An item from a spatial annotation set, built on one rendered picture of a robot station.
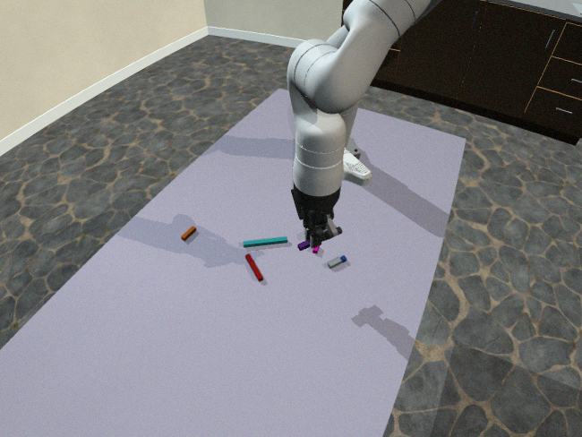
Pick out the orange rectangular bar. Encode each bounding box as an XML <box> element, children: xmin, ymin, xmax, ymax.
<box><xmin>181</xmin><ymin>227</ymin><xmax>196</xmax><ymax>241</ymax></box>

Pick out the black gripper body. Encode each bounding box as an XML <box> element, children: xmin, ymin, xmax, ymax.
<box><xmin>294</xmin><ymin>183</ymin><xmax>341</xmax><ymax>226</ymax></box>

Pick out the purple rod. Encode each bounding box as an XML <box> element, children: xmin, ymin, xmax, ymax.
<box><xmin>298</xmin><ymin>239</ymin><xmax>310</xmax><ymax>251</ymax></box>

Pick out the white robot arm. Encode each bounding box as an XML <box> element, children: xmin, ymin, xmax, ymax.
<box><xmin>287</xmin><ymin>0</ymin><xmax>442</xmax><ymax>196</ymax></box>

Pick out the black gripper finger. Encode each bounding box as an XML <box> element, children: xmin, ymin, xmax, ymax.
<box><xmin>308</xmin><ymin>210</ymin><xmax>342</xmax><ymax>248</ymax></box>
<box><xmin>291</xmin><ymin>189</ymin><xmax>311</xmax><ymax>241</ymax></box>

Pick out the dark red rod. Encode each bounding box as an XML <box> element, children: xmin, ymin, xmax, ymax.
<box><xmin>245</xmin><ymin>254</ymin><xmax>263</xmax><ymax>281</ymax></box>

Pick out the turquoise rod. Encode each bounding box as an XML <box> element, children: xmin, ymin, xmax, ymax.
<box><xmin>244</xmin><ymin>236</ymin><xmax>287</xmax><ymax>248</ymax></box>

